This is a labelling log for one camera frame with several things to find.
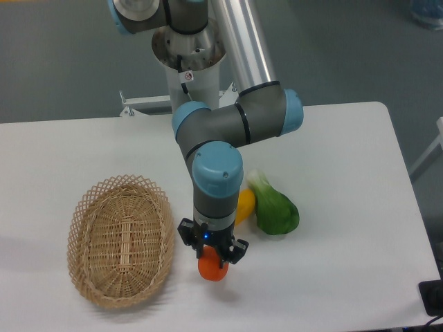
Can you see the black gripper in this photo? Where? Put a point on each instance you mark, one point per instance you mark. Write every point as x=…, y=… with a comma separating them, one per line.
x=229, y=249

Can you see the orange fruit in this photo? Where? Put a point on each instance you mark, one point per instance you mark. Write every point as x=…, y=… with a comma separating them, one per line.
x=209, y=265

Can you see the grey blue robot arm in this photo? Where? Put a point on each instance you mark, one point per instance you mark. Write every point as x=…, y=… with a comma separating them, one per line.
x=210, y=139

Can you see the yellow mango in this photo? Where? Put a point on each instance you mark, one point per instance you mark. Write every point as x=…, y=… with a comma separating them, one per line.
x=245, y=205

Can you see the green bok choy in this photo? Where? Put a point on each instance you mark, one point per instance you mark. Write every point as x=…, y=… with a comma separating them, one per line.
x=276, y=214

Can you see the woven wicker basket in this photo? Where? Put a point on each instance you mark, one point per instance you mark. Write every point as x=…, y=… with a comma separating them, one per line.
x=121, y=242

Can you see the black device at table edge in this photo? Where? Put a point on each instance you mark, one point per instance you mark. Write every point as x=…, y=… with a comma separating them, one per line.
x=431, y=294

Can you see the blue bag in corner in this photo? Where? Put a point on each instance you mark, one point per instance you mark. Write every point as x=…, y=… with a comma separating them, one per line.
x=428, y=13

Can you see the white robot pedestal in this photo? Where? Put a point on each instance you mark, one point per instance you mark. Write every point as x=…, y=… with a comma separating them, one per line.
x=194, y=83

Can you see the white frame at right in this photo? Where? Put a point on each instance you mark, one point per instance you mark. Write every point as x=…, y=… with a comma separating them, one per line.
x=428, y=157

